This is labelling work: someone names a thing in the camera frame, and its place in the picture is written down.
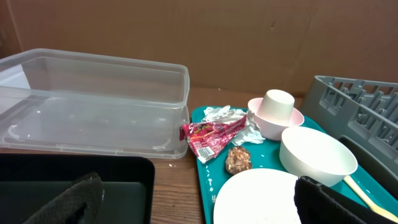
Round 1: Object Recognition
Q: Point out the black plastic tray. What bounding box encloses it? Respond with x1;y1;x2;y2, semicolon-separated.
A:
1;154;155;223

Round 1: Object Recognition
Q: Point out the clear plastic storage bin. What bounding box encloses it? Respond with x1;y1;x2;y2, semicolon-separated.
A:
1;49;190;159

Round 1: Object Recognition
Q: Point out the white bowl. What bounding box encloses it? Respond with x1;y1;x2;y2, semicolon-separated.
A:
279;126;358;187

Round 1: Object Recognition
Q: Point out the crumpled white tissue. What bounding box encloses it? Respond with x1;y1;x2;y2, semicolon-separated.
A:
201;105;265;146

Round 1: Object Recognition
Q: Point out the yellow plastic spoon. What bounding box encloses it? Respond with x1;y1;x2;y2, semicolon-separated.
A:
343;175;397;223

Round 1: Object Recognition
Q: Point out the white upturned cup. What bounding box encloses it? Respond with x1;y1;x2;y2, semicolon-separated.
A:
256;89;295;125

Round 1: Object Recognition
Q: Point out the grey dish rack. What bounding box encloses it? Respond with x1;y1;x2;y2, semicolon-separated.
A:
299;75;397;197

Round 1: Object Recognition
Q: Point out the white round plate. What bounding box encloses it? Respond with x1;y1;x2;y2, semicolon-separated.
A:
213;168;301;224

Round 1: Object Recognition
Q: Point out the brown meat patty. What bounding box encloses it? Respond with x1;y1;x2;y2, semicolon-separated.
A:
225;146;252;175

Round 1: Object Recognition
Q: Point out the red snack wrapper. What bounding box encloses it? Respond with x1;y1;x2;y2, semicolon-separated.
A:
180;116;246;164

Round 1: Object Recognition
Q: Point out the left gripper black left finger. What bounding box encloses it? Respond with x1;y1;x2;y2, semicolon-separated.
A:
24;172;104;224

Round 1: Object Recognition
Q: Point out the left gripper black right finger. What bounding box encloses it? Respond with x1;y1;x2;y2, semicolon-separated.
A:
294;176;394;224

